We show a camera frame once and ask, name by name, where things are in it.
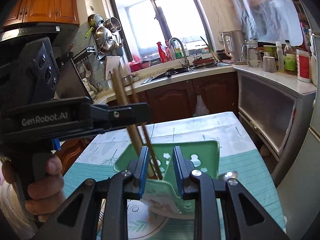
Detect green plastic utensil holder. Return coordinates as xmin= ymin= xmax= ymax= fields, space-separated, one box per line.
xmin=114 ymin=140 xmax=220 ymax=220

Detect glass pitcher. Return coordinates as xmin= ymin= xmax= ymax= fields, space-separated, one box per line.
xmin=241 ymin=38 xmax=263 ymax=68

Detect printed leaf tablecloth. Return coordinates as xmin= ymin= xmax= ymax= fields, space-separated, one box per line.
xmin=62 ymin=111 xmax=287 ymax=240

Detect person's left hand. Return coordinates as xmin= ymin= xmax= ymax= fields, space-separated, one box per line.
xmin=2 ymin=156 xmax=66 ymax=222

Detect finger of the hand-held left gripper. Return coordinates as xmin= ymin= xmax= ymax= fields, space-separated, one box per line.
xmin=90 ymin=102 xmax=152 ymax=130
xmin=51 ymin=129 xmax=107 ymax=151

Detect grey side cabinet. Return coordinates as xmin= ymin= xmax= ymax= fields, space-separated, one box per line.
xmin=236 ymin=66 xmax=317 ymax=160

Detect white bottle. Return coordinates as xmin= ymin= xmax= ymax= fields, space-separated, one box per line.
xmin=275 ymin=41 xmax=285 ymax=72

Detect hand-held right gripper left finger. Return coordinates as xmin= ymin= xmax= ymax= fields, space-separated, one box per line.
xmin=32 ymin=145 xmax=150 ymax=240

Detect clear plastic sheet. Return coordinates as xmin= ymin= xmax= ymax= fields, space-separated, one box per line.
xmin=232 ymin=0 xmax=304 ymax=44

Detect black range hood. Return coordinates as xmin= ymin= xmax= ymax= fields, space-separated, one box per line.
xmin=0 ymin=22 xmax=78 ymax=45

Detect steel electric kettle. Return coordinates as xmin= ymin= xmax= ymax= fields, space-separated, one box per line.
xmin=222 ymin=30 xmax=247 ymax=65

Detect brown wooden chopstick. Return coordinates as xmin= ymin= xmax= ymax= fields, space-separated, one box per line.
xmin=127 ymin=74 xmax=164 ymax=180
xmin=111 ymin=67 xmax=143 ymax=158

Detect stack of dirty dishes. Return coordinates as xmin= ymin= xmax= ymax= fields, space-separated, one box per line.
xmin=192 ymin=56 xmax=217 ymax=68

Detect black stove splash guard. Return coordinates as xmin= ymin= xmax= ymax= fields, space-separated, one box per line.
xmin=56 ymin=52 xmax=95 ymax=103

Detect green label bottle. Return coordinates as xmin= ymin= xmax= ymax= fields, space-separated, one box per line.
xmin=284 ymin=40 xmax=298 ymax=75

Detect green box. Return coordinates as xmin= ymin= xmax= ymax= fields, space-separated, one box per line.
xmin=263 ymin=45 xmax=277 ymax=57

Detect grey cup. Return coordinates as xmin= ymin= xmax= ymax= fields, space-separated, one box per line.
xmin=262 ymin=56 xmax=277 ymax=72

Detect person's left forearm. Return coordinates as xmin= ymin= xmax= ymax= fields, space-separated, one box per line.
xmin=0 ymin=180 xmax=35 ymax=240

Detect refrigerator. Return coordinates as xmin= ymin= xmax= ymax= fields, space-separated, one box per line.
xmin=271 ymin=5 xmax=320 ymax=240

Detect white plastic bag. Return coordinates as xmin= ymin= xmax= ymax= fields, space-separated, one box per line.
xmin=192 ymin=95 xmax=209 ymax=117

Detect kitchen sink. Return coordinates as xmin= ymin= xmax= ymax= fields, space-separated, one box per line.
xmin=141 ymin=64 xmax=198 ymax=85

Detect white cutting board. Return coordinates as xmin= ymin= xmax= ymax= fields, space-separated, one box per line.
xmin=104 ymin=56 xmax=123 ymax=80

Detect red spray bottle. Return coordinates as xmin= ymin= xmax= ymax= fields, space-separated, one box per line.
xmin=157 ymin=42 xmax=168 ymax=63

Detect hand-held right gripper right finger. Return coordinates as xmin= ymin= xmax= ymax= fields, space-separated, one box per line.
xmin=172 ymin=146 xmax=290 ymax=240

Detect steel faucet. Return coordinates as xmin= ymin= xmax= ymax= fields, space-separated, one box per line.
xmin=168 ymin=37 xmax=190 ymax=68

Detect wall utensil rack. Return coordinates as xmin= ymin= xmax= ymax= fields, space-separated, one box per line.
xmin=71 ymin=45 xmax=97 ymax=60

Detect white jar red label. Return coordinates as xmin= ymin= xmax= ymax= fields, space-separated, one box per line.
xmin=296 ymin=49 xmax=312 ymax=83

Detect wooden upper cabinet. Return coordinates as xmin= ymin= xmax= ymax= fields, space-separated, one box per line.
xmin=2 ymin=0 xmax=80 ymax=27

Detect window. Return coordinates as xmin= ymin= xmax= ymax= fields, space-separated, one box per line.
xmin=105 ymin=0 xmax=213 ymax=60

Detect brown lower cabinets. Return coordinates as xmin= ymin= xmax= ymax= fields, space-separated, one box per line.
xmin=57 ymin=71 xmax=239 ymax=175

